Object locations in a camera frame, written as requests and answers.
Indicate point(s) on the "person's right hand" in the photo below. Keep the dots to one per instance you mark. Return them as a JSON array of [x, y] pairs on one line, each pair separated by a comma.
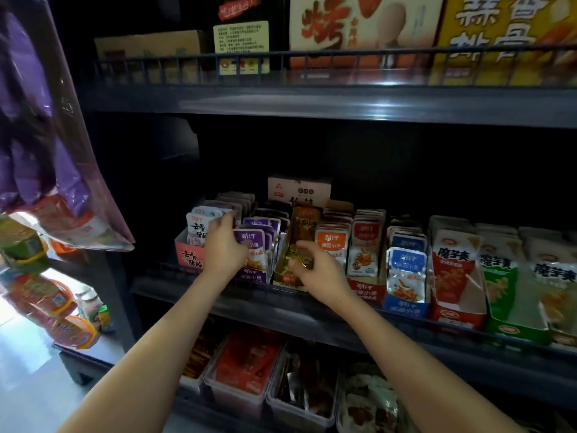
[[323, 277]]

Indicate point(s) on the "person's left hand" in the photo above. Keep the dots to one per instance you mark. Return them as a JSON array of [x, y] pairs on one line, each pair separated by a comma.
[[225, 249]]

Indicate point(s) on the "pink white display carton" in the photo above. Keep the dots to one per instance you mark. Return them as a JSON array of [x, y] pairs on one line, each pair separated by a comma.
[[187, 257]]

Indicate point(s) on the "grey metal store shelf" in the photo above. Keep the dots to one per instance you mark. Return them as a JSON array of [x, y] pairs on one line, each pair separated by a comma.
[[315, 103]]

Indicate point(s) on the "person's right forearm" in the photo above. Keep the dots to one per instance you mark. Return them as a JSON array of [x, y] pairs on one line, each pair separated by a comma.
[[424, 370]]

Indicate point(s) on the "person's left forearm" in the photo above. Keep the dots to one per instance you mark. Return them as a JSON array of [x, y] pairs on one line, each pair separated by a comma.
[[144, 356]]

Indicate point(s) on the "dark orange snack packs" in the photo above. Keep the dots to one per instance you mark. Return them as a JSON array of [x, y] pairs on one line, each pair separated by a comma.
[[196, 356]]

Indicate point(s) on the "pile of red snack packets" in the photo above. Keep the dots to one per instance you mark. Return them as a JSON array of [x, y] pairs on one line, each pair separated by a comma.
[[248, 361]]

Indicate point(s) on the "row of snack display cartons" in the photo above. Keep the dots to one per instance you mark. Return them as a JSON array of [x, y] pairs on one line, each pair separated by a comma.
[[451, 275]]

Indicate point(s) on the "small green yellow bottle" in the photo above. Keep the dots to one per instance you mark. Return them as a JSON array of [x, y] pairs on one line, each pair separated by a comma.
[[104, 318]]

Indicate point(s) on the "clear plastic tray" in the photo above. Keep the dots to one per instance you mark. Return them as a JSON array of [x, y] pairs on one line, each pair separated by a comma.
[[341, 419], [189, 385], [288, 415], [234, 401]]

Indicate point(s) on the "small white bottle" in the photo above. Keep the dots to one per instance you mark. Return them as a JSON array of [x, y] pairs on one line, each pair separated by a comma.
[[88, 304]]

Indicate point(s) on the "black low display rack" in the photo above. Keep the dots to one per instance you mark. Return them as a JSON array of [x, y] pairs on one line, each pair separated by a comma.
[[90, 356]]

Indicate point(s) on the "purple clear hanging snack bag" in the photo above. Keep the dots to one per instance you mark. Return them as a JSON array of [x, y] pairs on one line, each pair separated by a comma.
[[36, 157]]

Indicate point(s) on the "yellow label dark carton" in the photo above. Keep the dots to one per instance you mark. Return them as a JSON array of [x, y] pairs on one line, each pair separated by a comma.
[[242, 36]]

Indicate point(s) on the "plain brown carton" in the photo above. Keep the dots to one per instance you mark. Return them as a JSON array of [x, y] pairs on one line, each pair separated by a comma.
[[144, 45]]

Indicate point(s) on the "orange yellow printed carton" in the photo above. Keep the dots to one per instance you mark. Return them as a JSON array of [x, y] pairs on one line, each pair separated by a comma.
[[505, 27]]

